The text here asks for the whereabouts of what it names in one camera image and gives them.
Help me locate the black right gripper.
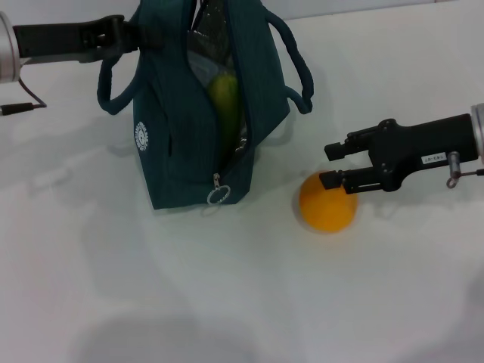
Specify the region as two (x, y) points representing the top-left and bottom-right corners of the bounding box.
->
(319, 113), (479, 196)

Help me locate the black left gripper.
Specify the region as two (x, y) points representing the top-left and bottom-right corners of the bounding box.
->
(12, 14), (163, 64)

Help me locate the orange yellow pear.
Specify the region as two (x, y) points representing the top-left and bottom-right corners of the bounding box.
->
(298, 172), (359, 234)

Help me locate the dark teal insulated lunch bag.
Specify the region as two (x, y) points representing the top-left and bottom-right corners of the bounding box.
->
(96, 0), (315, 211)

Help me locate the green cucumber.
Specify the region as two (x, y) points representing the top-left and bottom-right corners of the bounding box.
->
(206, 73), (245, 168)

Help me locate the thin right arm cable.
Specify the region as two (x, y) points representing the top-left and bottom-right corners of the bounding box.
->
(445, 150), (484, 189)

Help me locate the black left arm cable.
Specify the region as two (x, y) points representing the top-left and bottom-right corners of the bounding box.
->
(0, 78), (48, 116)

